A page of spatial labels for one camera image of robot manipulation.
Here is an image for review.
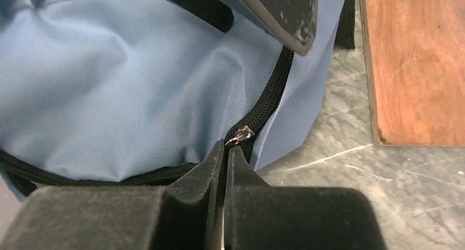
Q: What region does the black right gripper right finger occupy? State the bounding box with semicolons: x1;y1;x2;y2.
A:
224;147;387;249

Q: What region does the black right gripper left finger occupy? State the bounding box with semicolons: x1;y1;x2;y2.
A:
1;141;225;249

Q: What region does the blue student backpack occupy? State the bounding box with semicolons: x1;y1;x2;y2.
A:
1;0;354;201

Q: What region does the brown wooden board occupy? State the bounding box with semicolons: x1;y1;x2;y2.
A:
360;0;464;146

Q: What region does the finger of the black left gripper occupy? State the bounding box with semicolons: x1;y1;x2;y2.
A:
167;0;234;33
203;0;320;56

